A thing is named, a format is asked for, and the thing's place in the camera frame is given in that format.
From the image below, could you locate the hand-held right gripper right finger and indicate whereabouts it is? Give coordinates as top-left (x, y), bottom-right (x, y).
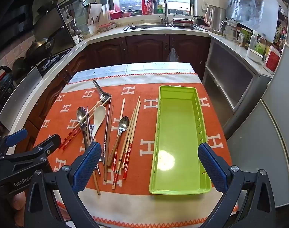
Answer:
top-left (198, 142), bottom-right (277, 228)

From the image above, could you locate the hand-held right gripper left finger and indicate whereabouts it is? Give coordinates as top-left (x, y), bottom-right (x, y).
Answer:
top-left (24, 142), bottom-right (101, 228)

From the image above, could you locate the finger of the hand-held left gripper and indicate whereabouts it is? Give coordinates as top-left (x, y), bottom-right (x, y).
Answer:
top-left (34, 134), bottom-right (61, 158)
top-left (5, 129), bottom-right (28, 148)

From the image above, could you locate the green plastic tray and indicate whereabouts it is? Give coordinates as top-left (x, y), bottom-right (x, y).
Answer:
top-left (149, 85), bottom-right (212, 195)

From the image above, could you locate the white ceramic spoon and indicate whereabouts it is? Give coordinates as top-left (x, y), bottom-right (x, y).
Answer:
top-left (90, 105), bottom-right (107, 138)

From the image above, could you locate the metal spoon wooden handle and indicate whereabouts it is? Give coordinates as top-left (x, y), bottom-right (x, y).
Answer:
top-left (107, 116), bottom-right (131, 167)

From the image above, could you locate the person's left hand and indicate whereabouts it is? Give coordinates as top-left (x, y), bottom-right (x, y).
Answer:
top-left (12, 191), bottom-right (27, 211)

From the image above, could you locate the brown wooden chopstick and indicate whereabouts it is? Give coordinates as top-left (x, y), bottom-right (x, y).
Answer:
top-left (103, 105), bottom-right (114, 182)
top-left (92, 167), bottom-right (101, 196)

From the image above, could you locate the long metal spoon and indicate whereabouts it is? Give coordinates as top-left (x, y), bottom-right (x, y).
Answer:
top-left (76, 106), bottom-right (91, 148)

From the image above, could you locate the black red bag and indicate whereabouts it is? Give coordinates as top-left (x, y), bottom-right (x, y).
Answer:
top-left (0, 65), bottom-right (15, 114)

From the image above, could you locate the dark metal soup spoon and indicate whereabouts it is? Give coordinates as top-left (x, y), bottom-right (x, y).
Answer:
top-left (92, 79), bottom-right (112, 105)

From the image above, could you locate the gas stove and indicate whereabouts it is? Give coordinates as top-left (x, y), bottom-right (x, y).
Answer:
top-left (37, 49), bottom-right (73, 76)

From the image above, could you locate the orange patterned blanket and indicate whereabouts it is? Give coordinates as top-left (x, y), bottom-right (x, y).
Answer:
top-left (33, 72), bottom-right (238, 227)

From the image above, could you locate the black wok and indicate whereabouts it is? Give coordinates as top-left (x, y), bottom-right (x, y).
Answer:
top-left (25, 31), bottom-right (59, 63)

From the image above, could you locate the pale checked tablecloth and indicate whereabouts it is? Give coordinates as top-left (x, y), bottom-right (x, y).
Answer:
top-left (74, 62), bottom-right (195, 76)

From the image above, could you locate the small plastic bag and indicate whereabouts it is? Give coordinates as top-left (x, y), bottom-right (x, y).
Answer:
top-left (166, 47), bottom-right (178, 63)

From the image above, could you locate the white bowl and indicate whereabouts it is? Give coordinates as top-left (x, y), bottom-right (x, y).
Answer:
top-left (245, 48), bottom-right (264, 63)

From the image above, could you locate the red label jar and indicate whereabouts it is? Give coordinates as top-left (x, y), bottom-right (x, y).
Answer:
top-left (264, 45), bottom-right (283, 74)

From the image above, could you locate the yellow oil bottle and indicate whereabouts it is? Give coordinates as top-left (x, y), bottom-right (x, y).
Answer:
top-left (255, 36), bottom-right (267, 55)

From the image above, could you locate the white cap plastic bottle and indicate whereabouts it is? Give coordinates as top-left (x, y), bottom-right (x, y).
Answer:
top-left (248, 30), bottom-right (258, 50)

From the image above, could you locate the green box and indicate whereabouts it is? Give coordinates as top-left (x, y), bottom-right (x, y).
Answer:
top-left (240, 27), bottom-right (253, 48)

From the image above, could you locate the glass teapot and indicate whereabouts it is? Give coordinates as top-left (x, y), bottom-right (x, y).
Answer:
top-left (221, 19), bottom-right (239, 41)

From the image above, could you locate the white cutting board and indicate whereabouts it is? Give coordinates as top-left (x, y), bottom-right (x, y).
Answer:
top-left (87, 3), bottom-right (103, 26)

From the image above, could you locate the stack of metal dishes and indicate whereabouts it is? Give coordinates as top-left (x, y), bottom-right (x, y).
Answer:
top-left (171, 17), bottom-right (197, 27)

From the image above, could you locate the steel kitchen sink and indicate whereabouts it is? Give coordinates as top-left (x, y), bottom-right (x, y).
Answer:
top-left (123, 23), bottom-right (209, 32)

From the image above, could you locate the steel electric kettle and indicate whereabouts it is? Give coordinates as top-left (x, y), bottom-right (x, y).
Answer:
top-left (205, 5), bottom-right (227, 34)

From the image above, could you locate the steel kitchen faucet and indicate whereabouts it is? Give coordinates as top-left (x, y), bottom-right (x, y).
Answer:
top-left (154, 0), bottom-right (170, 25)

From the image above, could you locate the hanging clear plastic bag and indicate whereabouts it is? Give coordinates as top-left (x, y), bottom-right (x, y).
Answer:
top-left (226, 0), bottom-right (266, 26)

